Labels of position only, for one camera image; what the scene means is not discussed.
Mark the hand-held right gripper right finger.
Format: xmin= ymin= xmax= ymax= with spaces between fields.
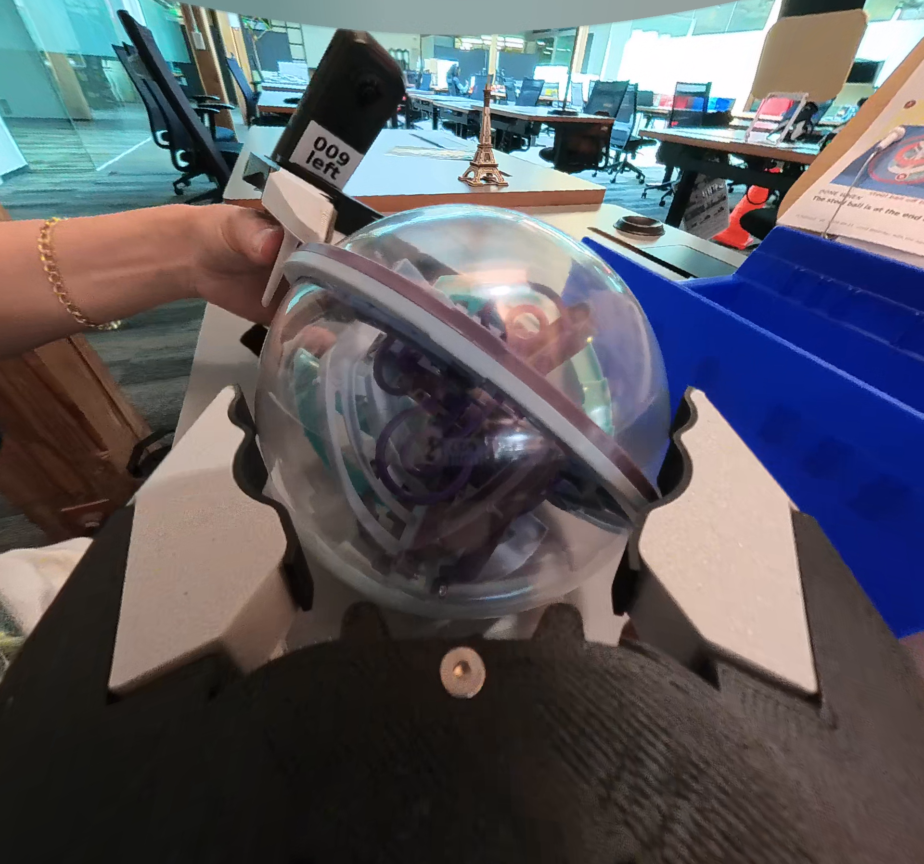
xmin=611 ymin=388 xmax=821 ymax=699

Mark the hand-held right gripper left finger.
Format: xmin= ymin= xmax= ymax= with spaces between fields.
xmin=107 ymin=384 xmax=316 ymax=697

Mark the clear plastic maze ball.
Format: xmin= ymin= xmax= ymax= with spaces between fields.
xmin=253 ymin=202 xmax=675 ymax=620

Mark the person's left forearm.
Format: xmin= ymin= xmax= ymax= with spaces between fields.
xmin=0 ymin=202 xmax=212 ymax=361

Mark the person's left hand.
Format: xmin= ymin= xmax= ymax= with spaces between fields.
xmin=190 ymin=202 xmax=287 ymax=325

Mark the small brown tower model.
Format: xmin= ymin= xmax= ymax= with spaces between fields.
xmin=457 ymin=82 xmax=511 ymax=190

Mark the person's printed white shirt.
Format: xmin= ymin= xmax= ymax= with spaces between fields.
xmin=0 ymin=536 xmax=96 ymax=639

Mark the wooden cabinet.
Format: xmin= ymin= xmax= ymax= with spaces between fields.
xmin=0 ymin=332 xmax=157 ymax=542

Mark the blue plastic bin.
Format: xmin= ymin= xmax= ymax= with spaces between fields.
xmin=579 ymin=224 xmax=924 ymax=641

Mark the black mesh office chair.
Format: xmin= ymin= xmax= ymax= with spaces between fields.
xmin=583 ymin=79 xmax=648 ymax=184
xmin=666 ymin=79 xmax=713 ymax=130

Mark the orange chair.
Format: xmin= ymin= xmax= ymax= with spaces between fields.
xmin=724 ymin=184 xmax=778 ymax=249

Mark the long wooden desk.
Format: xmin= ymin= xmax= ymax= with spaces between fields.
xmin=637 ymin=125 xmax=825 ymax=228

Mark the printed instruction sheet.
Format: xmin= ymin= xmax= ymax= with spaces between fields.
xmin=778 ymin=79 xmax=924 ymax=260

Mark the instruction sheet on board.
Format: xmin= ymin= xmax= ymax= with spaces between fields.
xmin=774 ymin=33 xmax=924 ymax=231

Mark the beige hanging panel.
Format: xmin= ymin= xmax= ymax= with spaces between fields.
xmin=749 ymin=7 xmax=870 ymax=112

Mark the black strap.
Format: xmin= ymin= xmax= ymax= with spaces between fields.
xmin=127 ymin=430 xmax=177 ymax=480

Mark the gold chain bracelet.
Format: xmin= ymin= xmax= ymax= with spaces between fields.
xmin=36 ymin=215 xmax=124 ymax=334

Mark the red acrylic frame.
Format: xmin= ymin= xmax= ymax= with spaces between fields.
xmin=742 ymin=90 xmax=811 ymax=145

